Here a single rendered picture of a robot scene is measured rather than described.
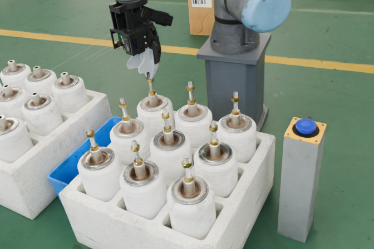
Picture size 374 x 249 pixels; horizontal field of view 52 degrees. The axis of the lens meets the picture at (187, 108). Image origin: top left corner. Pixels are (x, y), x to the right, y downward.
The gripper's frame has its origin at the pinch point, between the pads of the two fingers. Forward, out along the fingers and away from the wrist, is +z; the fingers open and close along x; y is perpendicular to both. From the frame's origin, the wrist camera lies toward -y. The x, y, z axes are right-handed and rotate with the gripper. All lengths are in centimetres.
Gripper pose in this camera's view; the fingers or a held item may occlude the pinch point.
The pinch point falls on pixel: (151, 71)
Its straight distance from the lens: 99.4
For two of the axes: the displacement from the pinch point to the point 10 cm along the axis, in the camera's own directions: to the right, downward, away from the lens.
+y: -6.7, 4.7, -5.7
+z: 0.9, 8.2, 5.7
